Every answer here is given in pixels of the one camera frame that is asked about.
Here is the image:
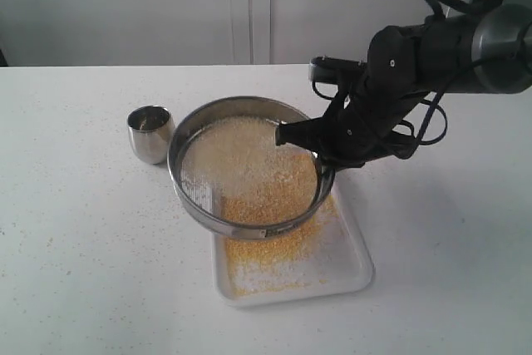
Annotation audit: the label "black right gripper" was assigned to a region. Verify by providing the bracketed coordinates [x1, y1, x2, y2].
[274, 81, 420, 175]

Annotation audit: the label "yellow grain mixture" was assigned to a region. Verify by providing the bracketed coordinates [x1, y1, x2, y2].
[181, 117, 318, 225]

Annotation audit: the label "round steel mesh sieve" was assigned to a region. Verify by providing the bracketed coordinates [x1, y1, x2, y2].
[167, 96, 336, 240]

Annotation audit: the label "stainless steel cup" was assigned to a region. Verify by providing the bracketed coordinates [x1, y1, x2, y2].
[127, 105, 175, 165]

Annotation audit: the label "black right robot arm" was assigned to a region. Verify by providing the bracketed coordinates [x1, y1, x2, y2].
[275, 4, 531, 169]

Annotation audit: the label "white square plastic tray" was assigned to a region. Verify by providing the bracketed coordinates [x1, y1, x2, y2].
[212, 179, 374, 308]

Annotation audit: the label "fine yellow sieved grains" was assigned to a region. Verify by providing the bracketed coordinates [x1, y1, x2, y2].
[223, 196, 339, 298]

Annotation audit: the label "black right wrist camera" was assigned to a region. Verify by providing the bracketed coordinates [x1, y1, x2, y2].
[308, 56, 367, 86]

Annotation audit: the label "black right camera cable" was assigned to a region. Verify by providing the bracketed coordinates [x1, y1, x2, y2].
[311, 0, 500, 148]

